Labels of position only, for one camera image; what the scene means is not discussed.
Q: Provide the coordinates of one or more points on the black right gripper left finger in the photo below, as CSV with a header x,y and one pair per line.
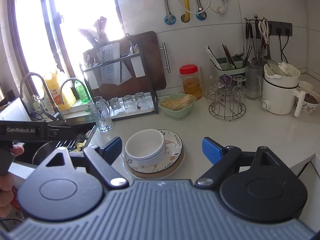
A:
x,y
100,159

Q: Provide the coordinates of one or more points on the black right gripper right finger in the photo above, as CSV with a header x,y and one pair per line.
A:
x,y
223,160

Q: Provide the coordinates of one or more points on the white bowl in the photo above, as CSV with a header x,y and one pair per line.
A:
x,y
152,161
152,135

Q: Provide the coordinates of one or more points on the white plate grey leaf pattern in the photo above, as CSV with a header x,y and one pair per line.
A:
x,y
159,175

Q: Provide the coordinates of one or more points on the person's left hand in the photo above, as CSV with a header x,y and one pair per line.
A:
x,y
6,195

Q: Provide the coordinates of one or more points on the cream plate brown bird pattern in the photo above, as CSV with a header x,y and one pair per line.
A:
x,y
173,149

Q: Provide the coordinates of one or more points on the upturned clear glass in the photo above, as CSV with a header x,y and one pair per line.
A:
x,y
116,106
130,106
141,101

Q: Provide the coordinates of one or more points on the yellow detergent bottle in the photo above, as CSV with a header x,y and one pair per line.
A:
x,y
54,79

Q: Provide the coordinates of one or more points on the green bottle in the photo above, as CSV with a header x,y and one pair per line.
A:
x,y
81,91

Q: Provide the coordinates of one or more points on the green basket of sticks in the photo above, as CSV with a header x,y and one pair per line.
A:
x,y
177,106

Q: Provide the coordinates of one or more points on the tall textured glass mug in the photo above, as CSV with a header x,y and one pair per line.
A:
x,y
254,81

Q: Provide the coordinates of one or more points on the red lid plastic jar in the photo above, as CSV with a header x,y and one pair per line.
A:
x,y
190,78

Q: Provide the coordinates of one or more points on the black dish rack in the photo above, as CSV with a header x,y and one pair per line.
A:
x,y
117,77

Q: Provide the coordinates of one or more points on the white electric kettle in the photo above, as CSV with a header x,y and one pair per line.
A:
x,y
280,93

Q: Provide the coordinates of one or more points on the green utensil holder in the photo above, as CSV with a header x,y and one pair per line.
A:
x,y
228,65

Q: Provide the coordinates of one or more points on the wooden cutting board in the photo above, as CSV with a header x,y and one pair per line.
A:
x,y
140,64

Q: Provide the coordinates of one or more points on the hanging utensil rack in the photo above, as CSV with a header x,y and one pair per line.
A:
x,y
257,40

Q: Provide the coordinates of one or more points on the wire glass holder stand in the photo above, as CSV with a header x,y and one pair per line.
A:
x,y
227,95

